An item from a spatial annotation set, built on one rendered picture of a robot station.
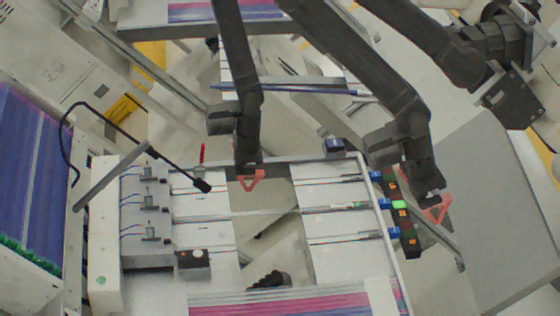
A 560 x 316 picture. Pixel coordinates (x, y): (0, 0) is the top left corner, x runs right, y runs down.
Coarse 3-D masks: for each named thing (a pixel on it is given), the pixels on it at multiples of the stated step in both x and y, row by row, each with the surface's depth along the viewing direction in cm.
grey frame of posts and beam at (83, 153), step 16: (80, 144) 200; (80, 160) 196; (80, 176) 192; (80, 192) 187; (416, 208) 241; (80, 224) 179; (432, 224) 247; (80, 240) 175; (448, 240) 253; (80, 256) 172; (240, 256) 242; (80, 272) 168; (80, 288) 164; (80, 304) 161
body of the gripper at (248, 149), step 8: (232, 136) 189; (240, 136) 181; (248, 136) 181; (256, 136) 182; (240, 144) 183; (248, 144) 182; (256, 144) 183; (240, 152) 184; (248, 152) 184; (256, 152) 185; (240, 160) 183; (248, 160) 183; (256, 160) 183
